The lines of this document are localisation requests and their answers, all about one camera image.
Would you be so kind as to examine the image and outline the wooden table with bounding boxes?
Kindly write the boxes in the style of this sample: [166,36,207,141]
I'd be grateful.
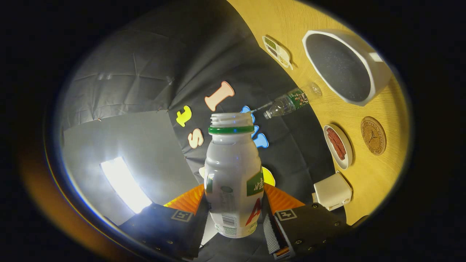
[226,0,410,226]

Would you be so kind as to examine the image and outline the white cup dark inside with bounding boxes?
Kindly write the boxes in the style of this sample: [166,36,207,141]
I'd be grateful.
[302,29,393,107]

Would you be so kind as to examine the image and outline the round cork coaster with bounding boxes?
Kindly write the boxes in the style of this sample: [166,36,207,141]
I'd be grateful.
[360,116,387,156]

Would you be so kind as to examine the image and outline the white round plate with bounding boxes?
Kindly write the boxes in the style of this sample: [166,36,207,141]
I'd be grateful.
[323,124,354,171]

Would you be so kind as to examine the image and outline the bright ceiling light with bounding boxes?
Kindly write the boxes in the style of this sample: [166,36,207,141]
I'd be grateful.
[100,156,154,215]

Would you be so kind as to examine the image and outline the red meat strips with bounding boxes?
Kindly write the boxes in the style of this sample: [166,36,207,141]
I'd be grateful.
[327,127,347,161]

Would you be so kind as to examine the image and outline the white divided dish with beans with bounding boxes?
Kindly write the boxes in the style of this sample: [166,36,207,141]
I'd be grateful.
[262,35,294,71]

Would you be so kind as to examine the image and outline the black backdrop cloth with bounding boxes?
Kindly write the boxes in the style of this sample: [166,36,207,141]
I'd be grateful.
[60,0,337,262]

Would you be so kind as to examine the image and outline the cream toaster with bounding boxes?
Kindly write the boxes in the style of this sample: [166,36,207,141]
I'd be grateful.
[312,171,353,212]

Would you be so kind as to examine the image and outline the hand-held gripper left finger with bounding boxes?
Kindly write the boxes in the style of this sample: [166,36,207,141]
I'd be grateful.
[118,184,210,261]

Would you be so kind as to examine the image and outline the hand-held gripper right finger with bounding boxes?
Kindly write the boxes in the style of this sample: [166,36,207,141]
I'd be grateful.
[261,182,352,260]

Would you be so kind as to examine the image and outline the white juice bottle green label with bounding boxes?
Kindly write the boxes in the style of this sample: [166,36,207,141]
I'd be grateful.
[203,112,264,239]

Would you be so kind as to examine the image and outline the clear plastic water bottle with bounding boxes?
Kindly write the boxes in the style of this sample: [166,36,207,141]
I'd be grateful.
[263,82,323,120]

